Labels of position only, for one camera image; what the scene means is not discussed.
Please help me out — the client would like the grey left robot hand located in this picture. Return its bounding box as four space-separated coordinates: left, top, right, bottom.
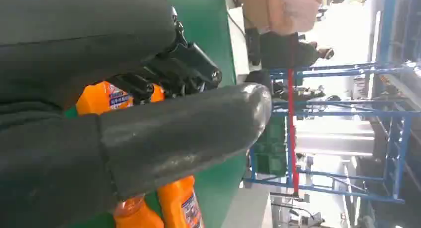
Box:
0 0 273 228

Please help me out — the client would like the orange drink bottle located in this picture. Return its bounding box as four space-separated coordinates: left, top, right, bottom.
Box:
156 175 205 228
113 194 165 228
76 0 165 117

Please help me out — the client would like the green table mat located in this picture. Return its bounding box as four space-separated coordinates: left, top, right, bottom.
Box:
64 0 248 228

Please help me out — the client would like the white table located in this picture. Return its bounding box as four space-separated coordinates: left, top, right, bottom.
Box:
226 7 253 84

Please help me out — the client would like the person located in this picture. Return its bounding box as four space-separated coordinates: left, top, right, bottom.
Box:
237 0 337 70

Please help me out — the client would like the green crate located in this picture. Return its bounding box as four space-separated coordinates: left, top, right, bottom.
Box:
254 116 289 176

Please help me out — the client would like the red pole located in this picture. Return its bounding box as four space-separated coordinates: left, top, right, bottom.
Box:
287 32 300 197

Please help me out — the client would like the blue metal rack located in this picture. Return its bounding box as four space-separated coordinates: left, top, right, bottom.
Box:
245 0 421 205

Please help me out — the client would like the black cable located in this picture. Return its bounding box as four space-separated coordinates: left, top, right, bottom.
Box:
226 10 247 38

